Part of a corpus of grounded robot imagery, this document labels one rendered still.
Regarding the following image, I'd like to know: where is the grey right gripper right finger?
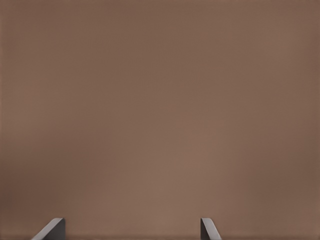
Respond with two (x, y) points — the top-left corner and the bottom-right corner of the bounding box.
(200, 217), (223, 240)

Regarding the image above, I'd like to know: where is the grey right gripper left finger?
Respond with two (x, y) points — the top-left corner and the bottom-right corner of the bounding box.
(31, 217), (66, 240)

